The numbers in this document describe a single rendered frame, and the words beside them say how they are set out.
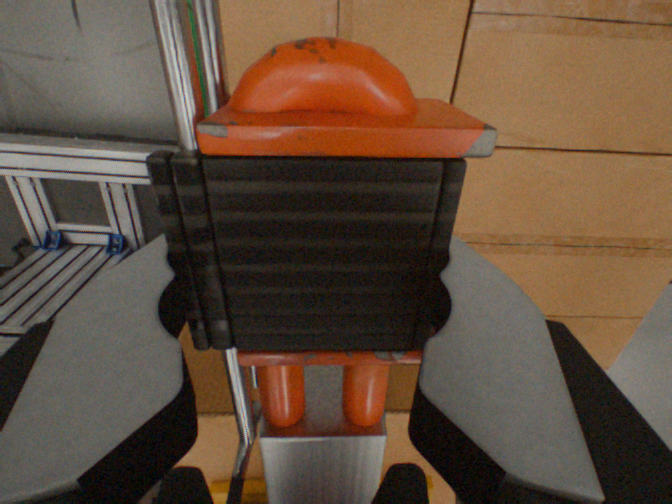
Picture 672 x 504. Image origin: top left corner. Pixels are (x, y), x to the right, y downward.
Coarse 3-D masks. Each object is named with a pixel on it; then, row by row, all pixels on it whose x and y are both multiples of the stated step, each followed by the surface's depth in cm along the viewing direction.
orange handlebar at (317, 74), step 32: (256, 64) 9; (288, 64) 9; (320, 64) 9; (352, 64) 9; (384, 64) 9; (256, 96) 9; (288, 96) 9; (320, 96) 9; (352, 96) 9; (384, 96) 9; (288, 384) 15; (352, 384) 16; (384, 384) 16; (288, 416) 17; (352, 416) 17
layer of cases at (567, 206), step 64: (256, 0) 52; (320, 0) 52; (384, 0) 52; (448, 0) 52; (512, 0) 53; (576, 0) 53; (640, 0) 53; (448, 64) 57; (512, 64) 57; (576, 64) 57; (640, 64) 58; (512, 128) 62; (576, 128) 63; (640, 128) 63; (512, 192) 69; (576, 192) 69; (640, 192) 70; (512, 256) 77; (576, 256) 77; (640, 256) 78; (576, 320) 87; (640, 320) 88
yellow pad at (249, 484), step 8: (216, 480) 45; (224, 480) 45; (248, 480) 45; (256, 480) 45; (264, 480) 45; (216, 488) 44; (224, 488) 44; (248, 488) 45; (256, 488) 45; (264, 488) 45; (216, 496) 44; (224, 496) 44; (248, 496) 44; (256, 496) 44; (264, 496) 45
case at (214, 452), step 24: (192, 360) 45; (216, 360) 45; (216, 384) 42; (408, 384) 43; (216, 408) 39; (384, 408) 40; (408, 408) 40; (216, 432) 40; (192, 456) 42; (216, 456) 43; (384, 456) 44; (408, 456) 44
